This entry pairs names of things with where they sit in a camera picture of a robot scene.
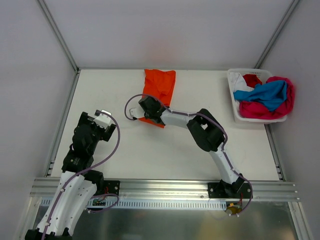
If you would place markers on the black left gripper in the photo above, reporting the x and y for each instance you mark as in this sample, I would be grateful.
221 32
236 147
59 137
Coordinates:
85 119

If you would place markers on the white plastic laundry basket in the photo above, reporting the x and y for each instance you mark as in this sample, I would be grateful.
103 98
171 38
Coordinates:
263 75

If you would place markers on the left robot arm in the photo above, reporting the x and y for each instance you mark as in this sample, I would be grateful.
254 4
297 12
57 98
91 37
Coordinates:
79 181

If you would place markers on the white t shirt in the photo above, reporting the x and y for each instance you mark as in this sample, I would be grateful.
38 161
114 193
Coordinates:
238 82

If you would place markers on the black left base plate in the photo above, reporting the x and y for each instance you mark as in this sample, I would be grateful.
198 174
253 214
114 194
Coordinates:
111 187

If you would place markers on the red t shirt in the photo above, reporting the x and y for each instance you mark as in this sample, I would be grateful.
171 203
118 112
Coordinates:
252 80

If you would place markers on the aluminium frame post right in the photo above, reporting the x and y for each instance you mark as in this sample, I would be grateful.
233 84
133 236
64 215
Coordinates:
292 7

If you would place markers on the magenta pink t shirt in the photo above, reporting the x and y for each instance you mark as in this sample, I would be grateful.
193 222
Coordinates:
254 110

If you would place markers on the orange t shirt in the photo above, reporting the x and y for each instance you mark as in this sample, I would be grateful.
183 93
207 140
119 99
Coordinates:
160 84

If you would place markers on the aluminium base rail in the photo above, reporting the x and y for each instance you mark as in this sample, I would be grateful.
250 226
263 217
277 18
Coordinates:
152 189

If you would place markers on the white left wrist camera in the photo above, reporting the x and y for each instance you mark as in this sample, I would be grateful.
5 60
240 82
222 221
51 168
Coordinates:
102 119

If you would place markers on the aluminium frame post left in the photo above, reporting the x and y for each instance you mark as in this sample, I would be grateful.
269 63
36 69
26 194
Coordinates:
57 33

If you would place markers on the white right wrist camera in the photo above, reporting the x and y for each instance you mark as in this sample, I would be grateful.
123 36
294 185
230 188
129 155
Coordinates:
136 113

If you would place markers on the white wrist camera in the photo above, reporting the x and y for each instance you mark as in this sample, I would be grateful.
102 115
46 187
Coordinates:
102 119
136 113

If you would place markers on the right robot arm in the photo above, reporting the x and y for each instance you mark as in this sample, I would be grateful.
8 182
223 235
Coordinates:
210 137

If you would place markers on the white slotted cable duct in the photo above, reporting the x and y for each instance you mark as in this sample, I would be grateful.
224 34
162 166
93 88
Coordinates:
149 204

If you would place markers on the aluminium frame post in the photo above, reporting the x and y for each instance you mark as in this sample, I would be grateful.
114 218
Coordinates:
292 7
57 33

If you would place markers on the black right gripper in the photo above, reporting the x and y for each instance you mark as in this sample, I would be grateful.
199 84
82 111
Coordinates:
144 103

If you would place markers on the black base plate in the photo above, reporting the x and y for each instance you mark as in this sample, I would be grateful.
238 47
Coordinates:
111 187
218 190

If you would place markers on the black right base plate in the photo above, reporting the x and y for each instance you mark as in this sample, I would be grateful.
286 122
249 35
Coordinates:
218 190

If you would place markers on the blue t shirt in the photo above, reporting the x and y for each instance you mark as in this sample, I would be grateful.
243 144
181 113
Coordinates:
271 94

